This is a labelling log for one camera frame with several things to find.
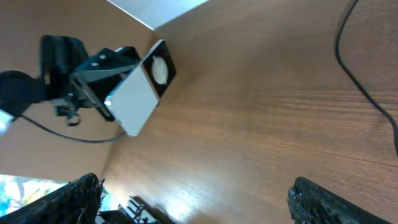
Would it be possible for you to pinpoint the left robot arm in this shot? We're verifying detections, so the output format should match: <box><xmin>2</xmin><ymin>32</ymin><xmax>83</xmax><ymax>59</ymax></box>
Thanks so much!
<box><xmin>1</xmin><ymin>35</ymin><xmax>140</xmax><ymax>134</ymax></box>

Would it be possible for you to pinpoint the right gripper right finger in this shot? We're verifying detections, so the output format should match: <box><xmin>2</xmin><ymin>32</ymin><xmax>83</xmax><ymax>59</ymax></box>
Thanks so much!
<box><xmin>287</xmin><ymin>177</ymin><xmax>388</xmax><ymax>224</ymax></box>

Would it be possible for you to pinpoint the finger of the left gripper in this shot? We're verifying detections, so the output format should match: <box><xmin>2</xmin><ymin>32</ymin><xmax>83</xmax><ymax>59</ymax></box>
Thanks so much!
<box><xmin>73</xmin><ymin>46</ymin><xmax>141</xmax><ymax>82</ymax></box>
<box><xmin>70</xmin><ymin>74</ymin><xmax>122</xmax><ymax>121</ymax></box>

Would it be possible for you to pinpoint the black smartphone with white circles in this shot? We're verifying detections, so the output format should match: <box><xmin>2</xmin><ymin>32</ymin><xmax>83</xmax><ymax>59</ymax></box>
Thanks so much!
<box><xmin>104</xmin><ymin>39</ymin><xmax>177</xmax><ymax>137</ymax></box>

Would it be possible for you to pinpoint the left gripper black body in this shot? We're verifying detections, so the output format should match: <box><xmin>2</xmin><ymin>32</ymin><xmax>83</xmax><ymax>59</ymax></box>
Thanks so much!
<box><xmin>39</xmin><ymin>34</ymin><xmax>94</xmax><ymax>127</ymax></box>

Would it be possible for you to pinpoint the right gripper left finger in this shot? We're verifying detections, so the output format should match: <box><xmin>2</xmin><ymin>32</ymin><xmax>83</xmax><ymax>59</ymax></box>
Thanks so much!
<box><xmin>1</xmin><ymin>173</ymin><xmax>104</xmax><ymax>224</ymax></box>

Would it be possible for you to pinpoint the black charging cable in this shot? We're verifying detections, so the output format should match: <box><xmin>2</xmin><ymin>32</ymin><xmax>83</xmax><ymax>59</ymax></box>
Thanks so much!
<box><xmin>335</xmin><ymin>0</ymin><xmax>398</xmax><ymax>156</ymax></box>

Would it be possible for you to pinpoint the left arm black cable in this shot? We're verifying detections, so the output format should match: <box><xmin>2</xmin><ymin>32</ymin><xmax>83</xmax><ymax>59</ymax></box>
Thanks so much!
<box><xmin>18</xmin><ymin>114</ymin><xmax>127</xmax><ymax>144</ymax></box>

